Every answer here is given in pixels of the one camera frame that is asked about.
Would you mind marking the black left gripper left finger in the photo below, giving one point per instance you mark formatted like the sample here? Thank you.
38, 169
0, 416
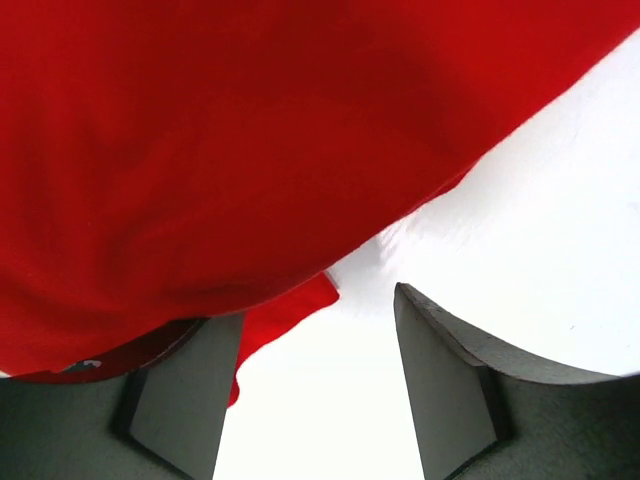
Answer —
163, 421

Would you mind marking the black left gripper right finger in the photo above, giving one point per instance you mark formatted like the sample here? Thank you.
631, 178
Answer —
485, 409

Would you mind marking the red t shirt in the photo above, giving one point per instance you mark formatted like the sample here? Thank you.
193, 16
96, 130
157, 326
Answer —
169, 160

